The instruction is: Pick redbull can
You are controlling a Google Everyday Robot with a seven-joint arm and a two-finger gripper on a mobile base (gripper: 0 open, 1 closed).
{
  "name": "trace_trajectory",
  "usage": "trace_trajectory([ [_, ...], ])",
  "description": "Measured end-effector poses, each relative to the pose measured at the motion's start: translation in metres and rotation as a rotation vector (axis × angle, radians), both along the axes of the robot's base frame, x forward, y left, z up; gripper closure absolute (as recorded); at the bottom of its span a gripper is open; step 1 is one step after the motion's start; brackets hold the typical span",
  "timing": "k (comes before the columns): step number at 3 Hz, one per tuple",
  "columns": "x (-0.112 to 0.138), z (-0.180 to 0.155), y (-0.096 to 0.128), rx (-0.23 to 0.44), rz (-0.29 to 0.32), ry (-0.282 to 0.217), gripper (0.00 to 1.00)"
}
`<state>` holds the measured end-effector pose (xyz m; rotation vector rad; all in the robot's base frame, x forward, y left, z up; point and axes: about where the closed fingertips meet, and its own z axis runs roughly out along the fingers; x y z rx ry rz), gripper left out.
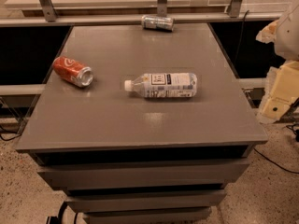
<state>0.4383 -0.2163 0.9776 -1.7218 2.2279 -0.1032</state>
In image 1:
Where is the metal guard rail frame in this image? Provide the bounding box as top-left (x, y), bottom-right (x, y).
top-left (1, 0), bottom-right (283, 27)

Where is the grey drawer cabinet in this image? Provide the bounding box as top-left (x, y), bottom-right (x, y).
top-left (16, 24), bottom-right (267, 224)

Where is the black floor cable left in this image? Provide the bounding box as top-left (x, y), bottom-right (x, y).
top-left (0, 123), bottom-right (22, 142)

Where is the red cola can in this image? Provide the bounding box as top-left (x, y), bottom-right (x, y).
top-left (52, 56), bottom-right (93, 88)

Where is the black floor cable right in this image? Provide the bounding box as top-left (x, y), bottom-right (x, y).
top-left (253, 147), bottom-right (299, 175)

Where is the clear plastic water bottle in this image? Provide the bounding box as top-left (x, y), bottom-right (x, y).
top-left (124, 73), bottom-right (198, 98)

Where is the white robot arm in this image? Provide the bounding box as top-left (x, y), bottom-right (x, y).
top-left (256, 0), bottom-right (299, 124)

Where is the silver blue redbull can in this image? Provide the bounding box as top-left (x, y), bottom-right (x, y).
top-left (141, 15), bottom-right (174, 32)

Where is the black floor cable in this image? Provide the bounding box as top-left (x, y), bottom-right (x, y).
top-left (0, 123), bottom-right (22, 142)
top-left (253, 147), bottom-right (299, 175)

